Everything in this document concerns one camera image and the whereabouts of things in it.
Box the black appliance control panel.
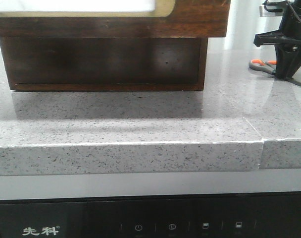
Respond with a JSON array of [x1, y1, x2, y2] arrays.
[[0, 192, 301, 238]]

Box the dark wooden drawer cabinet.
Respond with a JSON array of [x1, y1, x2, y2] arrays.
[[0, 36, 209, 92]]

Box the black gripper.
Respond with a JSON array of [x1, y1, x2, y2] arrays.
[[253, 0, 301, 80]]

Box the grey orange scissors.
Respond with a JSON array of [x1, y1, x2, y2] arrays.
[[249, 59, 301, 87]]

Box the wooden drawer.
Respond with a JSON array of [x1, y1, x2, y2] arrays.
[[1, 37, 202, 86], [0, 0, 230, 38]]

